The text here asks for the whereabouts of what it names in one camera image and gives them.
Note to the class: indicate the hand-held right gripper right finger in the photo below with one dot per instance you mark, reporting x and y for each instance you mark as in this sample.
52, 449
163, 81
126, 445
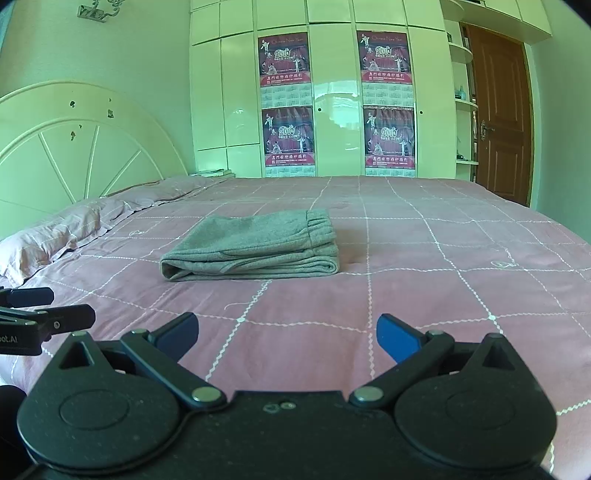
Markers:
397, 339

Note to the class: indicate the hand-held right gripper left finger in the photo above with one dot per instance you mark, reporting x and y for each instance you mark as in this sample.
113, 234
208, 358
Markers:
178, 334

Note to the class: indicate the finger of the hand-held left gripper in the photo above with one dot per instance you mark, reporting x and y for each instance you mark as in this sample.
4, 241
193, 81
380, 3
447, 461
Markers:
27, 296
60, 317

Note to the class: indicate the grey pants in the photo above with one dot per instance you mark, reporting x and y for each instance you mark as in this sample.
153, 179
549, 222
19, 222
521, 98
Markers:
249, 249

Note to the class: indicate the pink pillow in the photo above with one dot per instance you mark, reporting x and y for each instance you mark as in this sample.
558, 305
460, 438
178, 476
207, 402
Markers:
41, 240
175, 187

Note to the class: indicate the pink checked bedsheet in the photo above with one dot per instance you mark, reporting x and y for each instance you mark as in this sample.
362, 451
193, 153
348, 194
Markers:
415, 277

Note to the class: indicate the cream arched headboard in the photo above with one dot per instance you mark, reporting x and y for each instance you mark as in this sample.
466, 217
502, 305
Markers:
69, 152

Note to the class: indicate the stack of books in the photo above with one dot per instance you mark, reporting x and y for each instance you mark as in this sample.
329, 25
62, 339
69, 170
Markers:
214, 173

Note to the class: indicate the cream glossy wardrobe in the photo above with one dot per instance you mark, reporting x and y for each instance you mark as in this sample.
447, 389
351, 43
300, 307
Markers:
337, 138

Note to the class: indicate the brown wooden door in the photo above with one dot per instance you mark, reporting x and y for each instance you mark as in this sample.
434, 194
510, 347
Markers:
501, 106

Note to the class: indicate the cream corner shelf unit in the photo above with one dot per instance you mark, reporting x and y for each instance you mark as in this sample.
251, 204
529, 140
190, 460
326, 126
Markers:
464, 55

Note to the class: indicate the red calendar wall poster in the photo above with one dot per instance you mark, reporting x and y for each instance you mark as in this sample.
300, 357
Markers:
384, 64
285, 69
388, 138
289, 138

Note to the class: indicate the wall decoration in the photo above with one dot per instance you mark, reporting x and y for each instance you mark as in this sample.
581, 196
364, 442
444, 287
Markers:
92, 13

